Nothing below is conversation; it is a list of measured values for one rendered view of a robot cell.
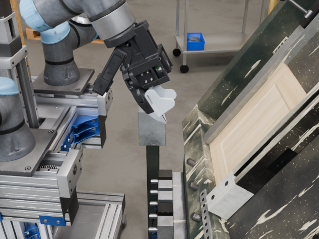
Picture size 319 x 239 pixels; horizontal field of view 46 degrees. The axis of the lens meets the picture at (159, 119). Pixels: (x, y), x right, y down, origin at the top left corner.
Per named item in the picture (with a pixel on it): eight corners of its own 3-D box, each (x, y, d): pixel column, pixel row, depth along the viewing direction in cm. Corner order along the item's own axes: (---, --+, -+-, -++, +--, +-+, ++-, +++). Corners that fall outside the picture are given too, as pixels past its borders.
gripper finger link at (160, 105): (184, 123, 75) (163, 86, 71) (158, 133, 76) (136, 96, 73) (185, 115, 77) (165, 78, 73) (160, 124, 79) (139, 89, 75)
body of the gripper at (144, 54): (171, 84, 69) (140, 27, 64) (132, 100, 72) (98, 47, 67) (174, 67, 76) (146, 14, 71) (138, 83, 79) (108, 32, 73)
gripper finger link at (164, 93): (185, 115, 77) (165, 78, 73) (160, 124, 79) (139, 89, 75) (186, 107, 80) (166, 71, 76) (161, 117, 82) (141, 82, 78)
